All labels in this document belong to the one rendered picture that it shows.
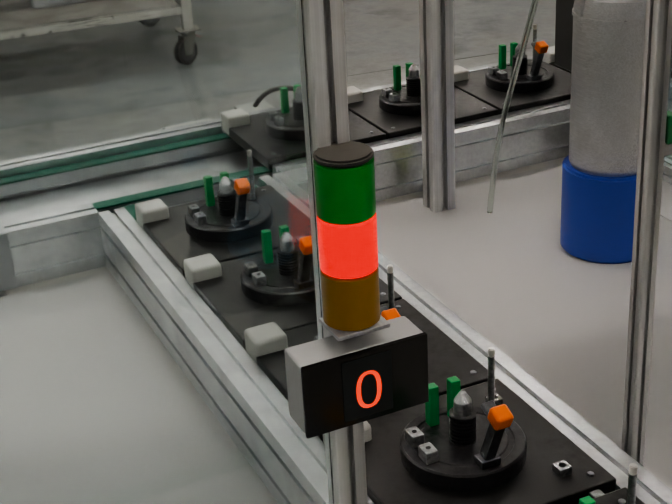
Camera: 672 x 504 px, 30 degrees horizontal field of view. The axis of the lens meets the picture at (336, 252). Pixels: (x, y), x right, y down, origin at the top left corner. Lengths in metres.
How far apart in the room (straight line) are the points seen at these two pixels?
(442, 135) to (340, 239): 1.23
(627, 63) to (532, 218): 0.40
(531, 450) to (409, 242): 0.81
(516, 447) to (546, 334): 0.50
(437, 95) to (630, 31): 0.40
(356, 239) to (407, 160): 1.31
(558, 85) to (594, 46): 0.63
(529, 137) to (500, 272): 0.47
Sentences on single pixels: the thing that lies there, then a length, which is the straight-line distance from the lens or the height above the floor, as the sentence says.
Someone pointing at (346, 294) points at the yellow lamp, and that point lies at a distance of 1.06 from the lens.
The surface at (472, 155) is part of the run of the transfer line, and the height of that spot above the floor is 0.91.
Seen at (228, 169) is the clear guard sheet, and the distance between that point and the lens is 1.03.
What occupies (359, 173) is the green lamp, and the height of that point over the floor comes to 1.40.
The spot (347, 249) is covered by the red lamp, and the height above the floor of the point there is 1.34.
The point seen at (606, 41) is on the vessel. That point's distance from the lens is 1.97.
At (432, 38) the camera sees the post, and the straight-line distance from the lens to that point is 2.17.
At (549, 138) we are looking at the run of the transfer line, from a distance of 2.49.
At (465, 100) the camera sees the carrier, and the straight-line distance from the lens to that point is 2.52.
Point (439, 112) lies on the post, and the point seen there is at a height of 1.05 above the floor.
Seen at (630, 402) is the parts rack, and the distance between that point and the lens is 1.46.
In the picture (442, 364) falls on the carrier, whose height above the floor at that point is 0.97.
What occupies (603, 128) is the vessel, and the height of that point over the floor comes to 1.09.
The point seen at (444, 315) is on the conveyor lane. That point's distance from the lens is 1.72.
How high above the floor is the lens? 1.78
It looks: 26 degrees down
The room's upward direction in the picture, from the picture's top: 3 degrees counter-clockwise
